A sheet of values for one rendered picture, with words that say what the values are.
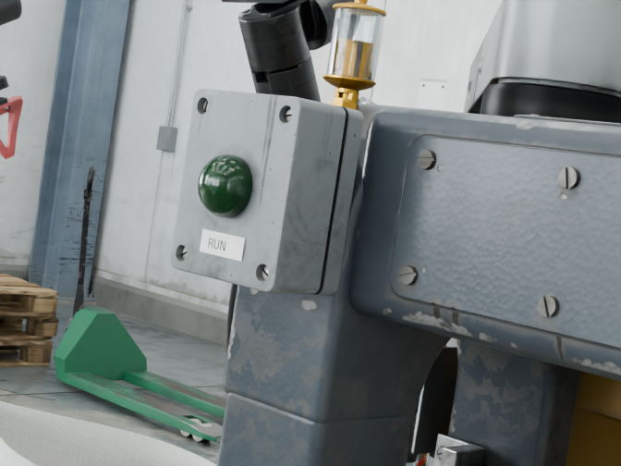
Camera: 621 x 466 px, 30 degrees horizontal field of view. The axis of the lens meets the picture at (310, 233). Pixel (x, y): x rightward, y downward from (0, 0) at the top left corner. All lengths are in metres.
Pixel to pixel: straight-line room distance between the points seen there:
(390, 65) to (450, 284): 6.89
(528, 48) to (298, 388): 0.23
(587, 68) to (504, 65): 0.05
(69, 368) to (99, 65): 3.58
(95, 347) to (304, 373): 5.69
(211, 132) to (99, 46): 8.61
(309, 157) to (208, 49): 8.13
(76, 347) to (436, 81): 2.70
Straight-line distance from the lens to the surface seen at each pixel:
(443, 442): 0.78
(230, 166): 0.54
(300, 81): 1.05
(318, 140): 0.53
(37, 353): 6.64
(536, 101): 0.64
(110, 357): 6.31
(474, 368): 0.76
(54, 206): 9.52
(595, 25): 0.65
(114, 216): 9.29
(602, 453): 0.82
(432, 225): 0.53
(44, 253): 9.54
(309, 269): 0.54
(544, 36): 0.65
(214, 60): 8.58
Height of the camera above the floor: 1.30
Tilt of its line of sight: 3 degrees down
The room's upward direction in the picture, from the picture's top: 9 degrees clockwise
